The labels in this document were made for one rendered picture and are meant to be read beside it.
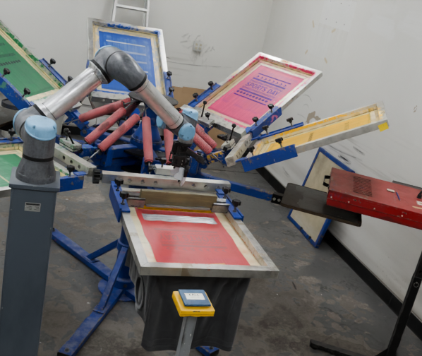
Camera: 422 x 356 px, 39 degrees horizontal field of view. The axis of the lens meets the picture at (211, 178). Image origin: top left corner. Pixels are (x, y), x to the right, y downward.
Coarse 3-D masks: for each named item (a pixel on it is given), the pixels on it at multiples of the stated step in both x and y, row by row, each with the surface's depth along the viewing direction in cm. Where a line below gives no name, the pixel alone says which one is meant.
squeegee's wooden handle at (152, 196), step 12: (144, 192) 281; (156, 192) 283; (168, 192) 285; (180, 192) 287; (192, 192) 291; (144, 204) 283; (168, 204) 287; (180, 204) 289; (192, 204) 290; (204, 204) 292
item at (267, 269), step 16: (128, 224) 259; (240, 224) 284; (128, 240) 251; (256, 240) 270; (144, 256) 235; (256, 256) 260; (144, 272) 228; (160, 272) 230; (176, 272) 232; (192, 272) 234; (208, 272) 236; (224, 272) 239; (240, 272) 241; (256, 272) 243; (272, 272) 245
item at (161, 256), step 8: (136, 208) 285; (144, 224) 271; (152, 224) 273; (160, 224) 274; (168, 224) 276; (176, 224) 278; (144, 232) 263; (152, 232) 264; (152, 240) 257; (152, 248) 250; (160, 248) 252; (160, 256) 245; (168, 256) 246; (176, 256) 248; (184, 256) 249; (192, 256) 250
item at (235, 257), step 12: (192, 216) 290; (204, 216) 293; (216, 216) 296; (192, 228) 277; (204, 228) 279; (216, 228) 282; (228, 240) 272; (204, 252) 256; (216, 252) 258; (228, 252) 261; (240, 252) 263; (228, 264) 250; (240, 264) 252
